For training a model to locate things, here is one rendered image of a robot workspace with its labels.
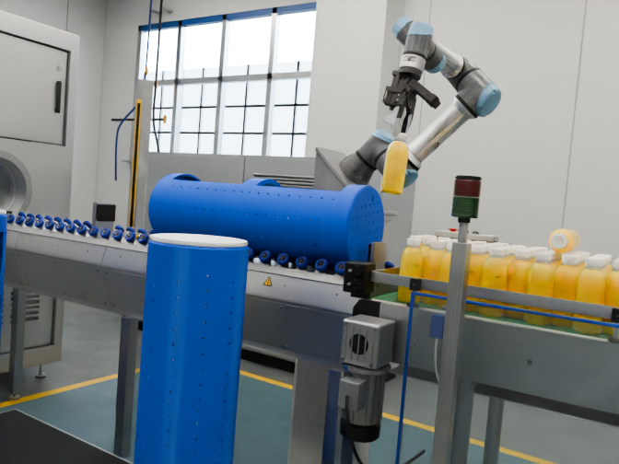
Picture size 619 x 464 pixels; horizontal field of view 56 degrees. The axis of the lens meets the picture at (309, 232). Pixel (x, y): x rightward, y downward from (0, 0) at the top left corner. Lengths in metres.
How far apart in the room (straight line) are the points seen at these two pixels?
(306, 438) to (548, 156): 2.85
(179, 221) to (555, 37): 3.29
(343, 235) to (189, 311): 0.54
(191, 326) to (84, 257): 1.12
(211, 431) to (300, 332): 0.47
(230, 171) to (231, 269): 2.65
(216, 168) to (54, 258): 1.82
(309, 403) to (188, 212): 0.94
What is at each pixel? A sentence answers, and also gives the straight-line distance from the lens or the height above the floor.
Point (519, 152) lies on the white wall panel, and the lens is 4.62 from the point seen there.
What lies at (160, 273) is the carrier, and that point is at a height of 0.94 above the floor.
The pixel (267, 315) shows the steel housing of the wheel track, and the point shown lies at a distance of 2.03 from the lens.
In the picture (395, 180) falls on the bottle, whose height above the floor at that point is 1.25.
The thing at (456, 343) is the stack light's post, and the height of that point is 0.86.
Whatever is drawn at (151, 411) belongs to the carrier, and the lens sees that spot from 1.72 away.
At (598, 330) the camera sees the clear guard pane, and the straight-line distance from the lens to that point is 1.51.
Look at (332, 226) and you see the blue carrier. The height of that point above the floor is 1.09.
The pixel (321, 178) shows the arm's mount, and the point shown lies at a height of 1.26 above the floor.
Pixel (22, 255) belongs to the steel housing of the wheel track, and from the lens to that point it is 3.01.
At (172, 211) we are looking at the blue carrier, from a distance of 2.26.
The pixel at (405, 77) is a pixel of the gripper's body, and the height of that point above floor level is 1.57.
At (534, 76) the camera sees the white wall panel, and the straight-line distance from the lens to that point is 4.70.
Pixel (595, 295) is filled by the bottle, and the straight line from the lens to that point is 1.60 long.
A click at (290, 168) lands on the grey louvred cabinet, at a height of 1.37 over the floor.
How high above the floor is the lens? 1.17
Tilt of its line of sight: 3 degrees down
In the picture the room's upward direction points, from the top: 5 degrees clockwise
